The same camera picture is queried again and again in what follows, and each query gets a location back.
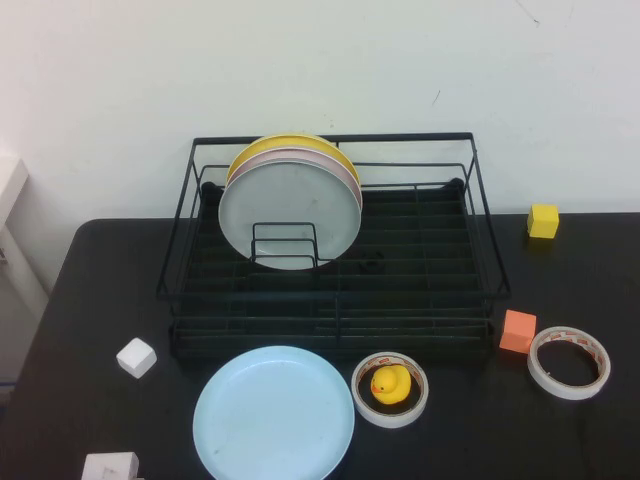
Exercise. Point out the yellow rubber duck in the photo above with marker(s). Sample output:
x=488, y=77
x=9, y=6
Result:
x=392, y=382

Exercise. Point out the grey plate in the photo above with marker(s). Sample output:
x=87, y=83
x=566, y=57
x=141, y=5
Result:
x=280, y=200

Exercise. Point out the pink plate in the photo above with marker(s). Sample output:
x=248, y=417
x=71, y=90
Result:
x=290, y=152

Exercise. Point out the wide white tape roll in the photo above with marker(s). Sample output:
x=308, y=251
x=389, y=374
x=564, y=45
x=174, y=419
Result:
x=565, y=390

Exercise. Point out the orange foam cube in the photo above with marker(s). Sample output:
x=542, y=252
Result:
x=517, y=330

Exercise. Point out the yellow foam cube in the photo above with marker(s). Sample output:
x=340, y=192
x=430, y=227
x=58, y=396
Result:
x=544, y=222

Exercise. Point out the light blue plate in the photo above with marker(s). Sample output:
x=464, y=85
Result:
x=270, y=415

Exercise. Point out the white side cabinet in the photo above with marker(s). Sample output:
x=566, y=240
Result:
x=12, y=185

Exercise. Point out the narrow white tape roll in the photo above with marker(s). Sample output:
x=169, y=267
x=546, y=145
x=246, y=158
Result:
x=390, y=420

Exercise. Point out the yellow plate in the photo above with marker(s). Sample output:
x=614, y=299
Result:
x=280, y=141

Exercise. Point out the small white foam cube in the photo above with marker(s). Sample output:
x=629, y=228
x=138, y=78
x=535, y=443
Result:
x=136, y=357

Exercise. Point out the white block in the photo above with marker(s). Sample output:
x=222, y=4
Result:
x=107, y=467

